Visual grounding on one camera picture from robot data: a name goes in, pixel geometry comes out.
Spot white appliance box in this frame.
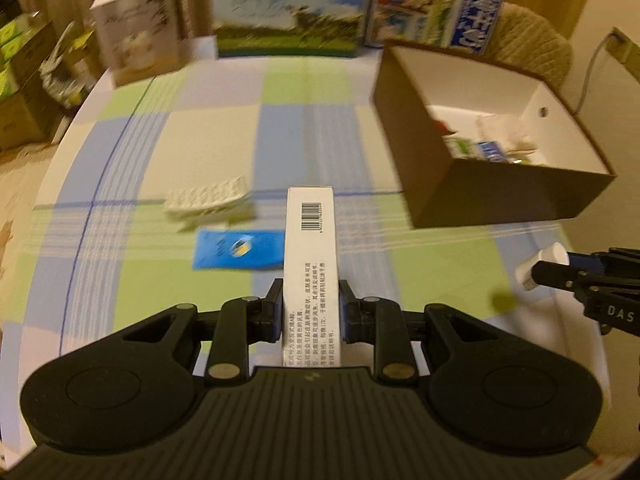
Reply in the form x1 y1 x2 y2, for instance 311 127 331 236
90 0 182 87

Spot quilted beige chair cushion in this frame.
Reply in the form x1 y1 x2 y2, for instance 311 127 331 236
484 2 574 90

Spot brown cardboard storage box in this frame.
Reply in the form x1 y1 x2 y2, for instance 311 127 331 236
372 40 616 229

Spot small white bottle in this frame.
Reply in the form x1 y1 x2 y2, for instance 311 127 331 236
514 242 572 292

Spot black power cable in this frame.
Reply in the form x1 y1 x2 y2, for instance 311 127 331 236
572 34 614 116

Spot checkered bed sheet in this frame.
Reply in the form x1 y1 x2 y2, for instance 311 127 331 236
0 46 609 451

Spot trash bin with bag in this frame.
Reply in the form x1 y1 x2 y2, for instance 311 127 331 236
39 22 105 112

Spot blue cartoon milk carton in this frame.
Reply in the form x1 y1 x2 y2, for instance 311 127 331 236
364 0 504 54

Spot blue cream tube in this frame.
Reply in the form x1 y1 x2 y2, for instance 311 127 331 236
192 230 285 270

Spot stacked cardboard boxes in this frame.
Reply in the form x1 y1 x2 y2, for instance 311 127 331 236
1 13 62 151

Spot white plastic hair clip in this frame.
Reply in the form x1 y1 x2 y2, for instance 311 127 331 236
164 177 250 220

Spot white barcode medicine box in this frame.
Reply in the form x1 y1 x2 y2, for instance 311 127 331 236
282 188 341 367

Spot green white medicine box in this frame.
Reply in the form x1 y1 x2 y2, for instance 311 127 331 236
442 136 484 160

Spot cow pasture milk carton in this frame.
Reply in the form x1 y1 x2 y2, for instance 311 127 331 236
210 0 370 58

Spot wall power socket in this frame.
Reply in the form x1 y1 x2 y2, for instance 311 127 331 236
605 27 640 81

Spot blue white medicine box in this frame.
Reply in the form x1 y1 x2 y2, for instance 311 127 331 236
476 141 509 162

